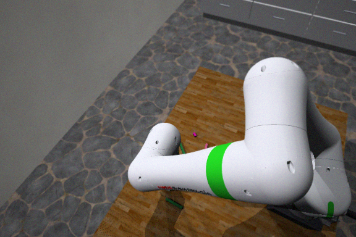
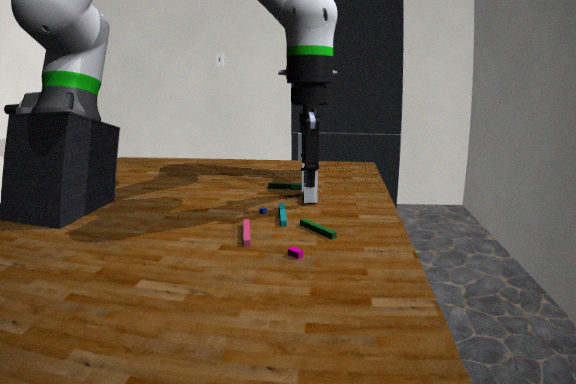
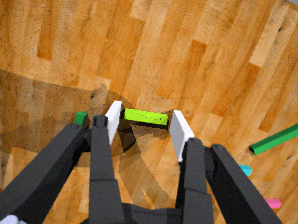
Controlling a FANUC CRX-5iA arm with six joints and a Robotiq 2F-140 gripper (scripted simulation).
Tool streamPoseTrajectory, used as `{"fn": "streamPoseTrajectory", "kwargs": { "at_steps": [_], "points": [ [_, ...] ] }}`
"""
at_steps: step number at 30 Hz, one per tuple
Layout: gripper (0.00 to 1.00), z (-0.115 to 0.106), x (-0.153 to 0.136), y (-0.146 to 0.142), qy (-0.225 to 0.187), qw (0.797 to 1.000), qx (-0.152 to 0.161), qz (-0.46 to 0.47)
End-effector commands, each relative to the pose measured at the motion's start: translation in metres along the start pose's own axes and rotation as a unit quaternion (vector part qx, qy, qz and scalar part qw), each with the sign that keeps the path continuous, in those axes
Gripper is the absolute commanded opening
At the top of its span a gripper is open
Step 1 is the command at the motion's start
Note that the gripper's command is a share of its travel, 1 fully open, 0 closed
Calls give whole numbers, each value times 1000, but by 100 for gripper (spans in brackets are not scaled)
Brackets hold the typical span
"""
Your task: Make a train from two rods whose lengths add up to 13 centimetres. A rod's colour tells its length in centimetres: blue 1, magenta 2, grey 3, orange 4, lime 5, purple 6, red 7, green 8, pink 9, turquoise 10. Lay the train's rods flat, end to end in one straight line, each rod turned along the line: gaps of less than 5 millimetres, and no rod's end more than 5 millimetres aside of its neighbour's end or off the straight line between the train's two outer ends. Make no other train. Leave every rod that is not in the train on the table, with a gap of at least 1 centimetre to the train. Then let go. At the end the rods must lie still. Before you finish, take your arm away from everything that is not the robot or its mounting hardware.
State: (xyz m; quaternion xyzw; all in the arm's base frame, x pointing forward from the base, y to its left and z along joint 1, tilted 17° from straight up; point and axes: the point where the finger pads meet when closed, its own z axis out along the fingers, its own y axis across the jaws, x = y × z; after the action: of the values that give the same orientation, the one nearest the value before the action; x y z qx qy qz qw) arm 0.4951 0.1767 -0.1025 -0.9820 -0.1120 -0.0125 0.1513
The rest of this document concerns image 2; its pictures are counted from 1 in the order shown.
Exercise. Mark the short magenta rod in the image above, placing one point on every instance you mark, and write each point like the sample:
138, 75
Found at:
295, 252

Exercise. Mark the pink rod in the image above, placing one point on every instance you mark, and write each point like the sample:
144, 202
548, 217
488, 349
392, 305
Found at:
246, 232

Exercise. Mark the turquoise rod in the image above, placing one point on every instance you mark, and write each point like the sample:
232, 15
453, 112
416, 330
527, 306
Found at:
283, 219

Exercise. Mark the green rod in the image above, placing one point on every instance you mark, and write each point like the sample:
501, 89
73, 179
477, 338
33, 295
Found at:
318, 228
284, 185

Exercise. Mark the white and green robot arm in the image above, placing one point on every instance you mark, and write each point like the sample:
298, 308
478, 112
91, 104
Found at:
75, 36

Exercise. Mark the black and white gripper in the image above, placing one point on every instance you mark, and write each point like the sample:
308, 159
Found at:
309, 97

